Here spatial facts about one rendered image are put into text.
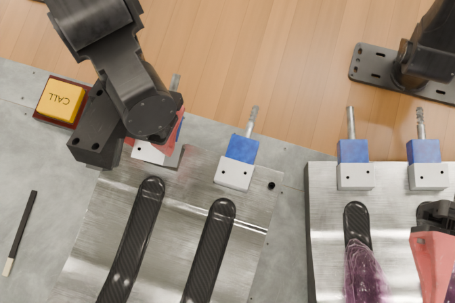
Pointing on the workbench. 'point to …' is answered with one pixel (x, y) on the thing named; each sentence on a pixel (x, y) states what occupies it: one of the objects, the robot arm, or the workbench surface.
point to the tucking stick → (19, 233)
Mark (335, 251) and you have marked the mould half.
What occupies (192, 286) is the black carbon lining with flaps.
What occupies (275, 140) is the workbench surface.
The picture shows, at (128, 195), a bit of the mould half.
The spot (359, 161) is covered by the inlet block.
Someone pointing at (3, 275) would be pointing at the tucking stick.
